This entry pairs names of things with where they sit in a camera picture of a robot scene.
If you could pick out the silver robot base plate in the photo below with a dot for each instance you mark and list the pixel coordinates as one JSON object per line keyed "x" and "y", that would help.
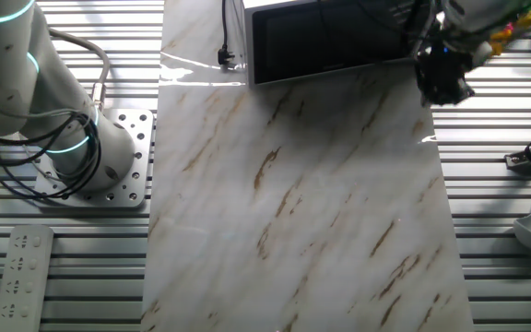
{"x": 136, "y": 184}

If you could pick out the white power strip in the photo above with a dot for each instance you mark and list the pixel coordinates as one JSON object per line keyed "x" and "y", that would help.
{"x": 21, "y": 276}

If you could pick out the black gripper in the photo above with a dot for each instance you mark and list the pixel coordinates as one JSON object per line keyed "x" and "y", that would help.
{"x": 440, "y": 69}

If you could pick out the marble pattern table mat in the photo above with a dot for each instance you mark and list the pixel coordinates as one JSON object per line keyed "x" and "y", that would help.
{"x": 293, "y": 207}

